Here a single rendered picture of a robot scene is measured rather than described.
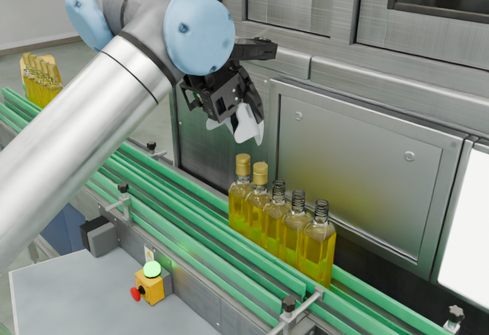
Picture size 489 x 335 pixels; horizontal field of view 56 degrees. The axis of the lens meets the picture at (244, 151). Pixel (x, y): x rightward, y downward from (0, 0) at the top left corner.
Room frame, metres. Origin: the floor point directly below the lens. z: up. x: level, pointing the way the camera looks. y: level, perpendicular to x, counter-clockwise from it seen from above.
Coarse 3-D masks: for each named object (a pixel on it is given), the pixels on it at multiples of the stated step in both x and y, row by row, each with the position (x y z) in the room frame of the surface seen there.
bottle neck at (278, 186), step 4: (276, 180) 0.89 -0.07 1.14; (280, 180) 0.89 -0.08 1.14; (272, 184) 0.88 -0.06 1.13; (276, 184) 0.87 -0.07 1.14; (280, 184) 0.89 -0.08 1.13; (284, 184) 0.87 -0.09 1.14; (272, 188) 0.87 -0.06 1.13; (276, 188) 0.87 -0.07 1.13; (280, 188) 0.86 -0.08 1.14; (284, 188) 0.87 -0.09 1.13; (272, 192) 0.87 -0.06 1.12; (276, 192) 0.86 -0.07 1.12; (280, 192) 0.86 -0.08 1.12; (284, 192) 0.87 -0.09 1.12; (272, 196) 0.87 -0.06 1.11; (276, 196) 0.86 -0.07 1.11; (280, 196) 0.86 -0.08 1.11; (284, 196) 0.87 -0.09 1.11; (272, 200) 0.87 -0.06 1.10; (276, 200) 0.86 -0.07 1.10; (280, 200) 0.86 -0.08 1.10; (284, 200) 0.87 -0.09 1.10
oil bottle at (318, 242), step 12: (312, 228) 0.78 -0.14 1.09; (324, 228) 0.78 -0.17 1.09; (312, 240) 0.77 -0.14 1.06; (324, 240) 0.76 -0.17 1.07; (312, 252) 0.77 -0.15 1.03; (324, 252) 0.77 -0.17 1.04; (300, 264) 0.80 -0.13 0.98; (312, 264) 0.77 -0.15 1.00; (324, 264) 0.77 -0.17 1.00; (312, 276) 0.77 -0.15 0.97; (324, 276) 0.77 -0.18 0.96
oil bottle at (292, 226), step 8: (288, 216) 0.82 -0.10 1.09; (296, 216) 0.82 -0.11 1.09; (304, 216) 0.82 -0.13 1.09; (288, 224) 0.82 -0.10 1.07; (296, 224) 0.80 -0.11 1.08; (304, 224) 0.81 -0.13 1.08; (280, 232) 0.83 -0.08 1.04; (288, 232) 0.82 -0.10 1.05; (296, 232) 0.80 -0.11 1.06; (280, 240) 0.83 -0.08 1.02; (288, 240) 0.81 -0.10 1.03; (296, 240) 0.80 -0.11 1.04; (280, 248) 0.83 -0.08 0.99; (288, 248) 0.81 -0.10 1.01; (296, 248) 0.80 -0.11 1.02; (280, 256) 0.83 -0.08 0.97; (288, 256) 0.81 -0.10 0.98; (296, 256) 0.80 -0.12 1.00; (296, 264) 0.80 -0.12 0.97
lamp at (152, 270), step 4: (148, 264) 0.93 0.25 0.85; (152, 264) 0.93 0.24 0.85; (156, 264) 0.94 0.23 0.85; (144, 268) 0.93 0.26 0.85; (148, 268) 0.92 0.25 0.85; (152, 268) 0.92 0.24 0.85; (156, 268) 0.92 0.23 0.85; (144, 272) 0.92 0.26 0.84; (148, 272) 0.91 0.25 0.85; (152, 272) 0.91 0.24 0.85; (156, 272) 0.92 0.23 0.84; (160, 272) 0.93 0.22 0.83; (148, 276) 0.91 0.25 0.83; (152, 276) 0.91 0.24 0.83; (156, 276) 0.92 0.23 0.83
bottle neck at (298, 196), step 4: (292, 192) 0.84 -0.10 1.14; (296, 192) 0.84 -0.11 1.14; (300, 192) 0.84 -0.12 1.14; (304, 192) 0.84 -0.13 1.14; (292, 196) 0.83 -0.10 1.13; (296, 196) 0.82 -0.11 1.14; (300, 196) 0.82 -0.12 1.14; (304, 196) 0.83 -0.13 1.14; (292, 200) 0.83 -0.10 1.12; (296, 200) 0.82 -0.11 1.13; (300, 200) 0.82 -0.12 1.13; (304, 200) 0.83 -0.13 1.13; (292, 204) 0.83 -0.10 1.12; (296, 204) 0.82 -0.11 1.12; (300, 204) 0.82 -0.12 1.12; (304, 204) 0.83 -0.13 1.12; (292, 208) 0.83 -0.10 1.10; (296, 208) 0.82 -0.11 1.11; (300, 208) 0.82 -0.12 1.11; (292, 212) 0.83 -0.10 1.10; (296, 212) 0.82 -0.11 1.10; (300, 212) 0.82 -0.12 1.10
